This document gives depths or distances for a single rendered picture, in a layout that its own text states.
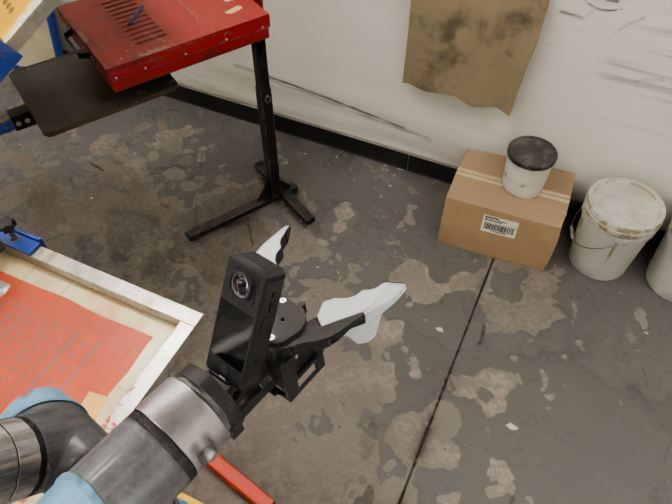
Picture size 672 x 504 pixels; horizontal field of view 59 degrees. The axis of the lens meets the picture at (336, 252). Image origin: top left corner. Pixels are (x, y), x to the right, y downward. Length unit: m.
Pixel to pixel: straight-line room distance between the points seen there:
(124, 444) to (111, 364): 0.94
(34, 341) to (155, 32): 1.08
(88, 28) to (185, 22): 0.31
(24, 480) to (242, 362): 0.22
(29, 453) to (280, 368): 0.23
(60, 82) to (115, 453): 1.89
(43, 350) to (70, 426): 0.88
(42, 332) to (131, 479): 1.08
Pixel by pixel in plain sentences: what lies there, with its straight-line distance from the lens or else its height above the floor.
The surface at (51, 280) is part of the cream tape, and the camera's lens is 1.64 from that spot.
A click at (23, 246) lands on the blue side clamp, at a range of 1.68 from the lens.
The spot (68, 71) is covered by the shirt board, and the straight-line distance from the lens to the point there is 2.34.
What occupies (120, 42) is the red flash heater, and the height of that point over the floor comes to 1.10.
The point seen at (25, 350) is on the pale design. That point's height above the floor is 0.95.
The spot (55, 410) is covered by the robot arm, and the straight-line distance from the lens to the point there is 0.66.
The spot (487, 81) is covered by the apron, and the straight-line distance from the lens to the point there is 2.67.
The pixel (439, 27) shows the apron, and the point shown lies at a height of 0.86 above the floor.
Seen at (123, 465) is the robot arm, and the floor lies 1.69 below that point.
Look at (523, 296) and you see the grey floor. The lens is 2.75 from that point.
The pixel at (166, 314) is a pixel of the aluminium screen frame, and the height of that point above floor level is 0.99.
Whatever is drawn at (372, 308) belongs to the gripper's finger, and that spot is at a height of 1.69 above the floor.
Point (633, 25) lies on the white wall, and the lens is 2.55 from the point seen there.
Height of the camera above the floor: 2.14
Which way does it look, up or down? 50 degrees down
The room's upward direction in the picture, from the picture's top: straight up
